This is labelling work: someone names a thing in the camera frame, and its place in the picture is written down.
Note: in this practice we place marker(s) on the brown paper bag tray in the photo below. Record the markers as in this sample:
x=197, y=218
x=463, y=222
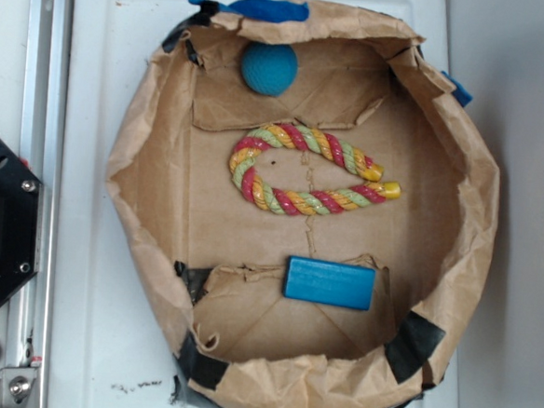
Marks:
x=213, y=264

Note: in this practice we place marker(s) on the aluminium extrusion rail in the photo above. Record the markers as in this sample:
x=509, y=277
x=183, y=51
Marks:
x=44, y=99

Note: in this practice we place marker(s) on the metal corner bracket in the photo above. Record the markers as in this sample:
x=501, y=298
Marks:
x=16, y=386

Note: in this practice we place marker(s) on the blue rectangular block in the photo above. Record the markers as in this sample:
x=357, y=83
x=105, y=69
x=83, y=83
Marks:
x=329, y=283

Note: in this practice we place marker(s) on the blue textured ball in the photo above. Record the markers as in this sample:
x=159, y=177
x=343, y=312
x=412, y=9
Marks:
x=269, y=70

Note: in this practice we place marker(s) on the multicolour twisted rope toy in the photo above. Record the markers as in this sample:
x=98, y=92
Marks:
x=302, y=138

